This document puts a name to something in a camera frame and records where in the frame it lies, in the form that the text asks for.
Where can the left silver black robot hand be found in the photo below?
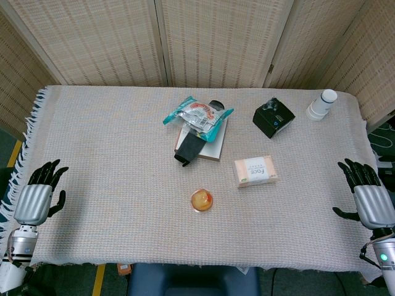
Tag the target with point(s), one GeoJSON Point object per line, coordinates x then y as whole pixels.
{"type": "Point", "coordinates": [33, 201]}

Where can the white tissue pack Face print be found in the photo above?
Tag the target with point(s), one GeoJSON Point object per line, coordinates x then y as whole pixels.
{"type": "Point", "coordinates": [255, 171]}

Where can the dark blue chair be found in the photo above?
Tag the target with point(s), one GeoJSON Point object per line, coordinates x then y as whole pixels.
{"type": "Point", "coordinates": [194, 280]}

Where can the white hardcover book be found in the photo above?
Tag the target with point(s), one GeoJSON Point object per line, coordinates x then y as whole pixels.
{"type": "Point", "coordinates": [207, 145]}

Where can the white plastic bottle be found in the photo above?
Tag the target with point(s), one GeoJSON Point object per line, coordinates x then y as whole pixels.
{"type": "Point", "coordinates": [321, 105]}

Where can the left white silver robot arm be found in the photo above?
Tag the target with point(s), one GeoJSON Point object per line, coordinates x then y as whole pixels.
{"type": "Point", "coordinates": [17, 253]}

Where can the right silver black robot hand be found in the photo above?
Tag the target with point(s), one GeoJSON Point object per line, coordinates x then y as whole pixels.
{"type": "Point", "coordinates": [372, 205]}

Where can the orange small box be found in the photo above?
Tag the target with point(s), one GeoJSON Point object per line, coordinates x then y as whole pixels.
{"type": "Point", "coordinates": [124, 269]}

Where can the teal snack bag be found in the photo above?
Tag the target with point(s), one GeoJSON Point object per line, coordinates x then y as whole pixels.
{"type": "Point", "coordinates": [197, 116]}

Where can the woven fringed tablecloth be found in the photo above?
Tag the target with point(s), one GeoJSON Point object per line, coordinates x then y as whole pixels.
{"type": "Point", "coordinates": [123, 185]}

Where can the orange jelly cup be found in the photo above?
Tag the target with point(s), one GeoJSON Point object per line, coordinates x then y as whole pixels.
{"type": "Point", "coordinates": [202, 200]}

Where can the black cardboard box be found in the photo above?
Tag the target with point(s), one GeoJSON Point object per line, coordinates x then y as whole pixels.
{"type": "Point", "coordinates": [273, 118]}

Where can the woven folding screen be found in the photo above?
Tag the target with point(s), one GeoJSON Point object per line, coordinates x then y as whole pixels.
{"type": "Point", "coordinates": [197, 40]}

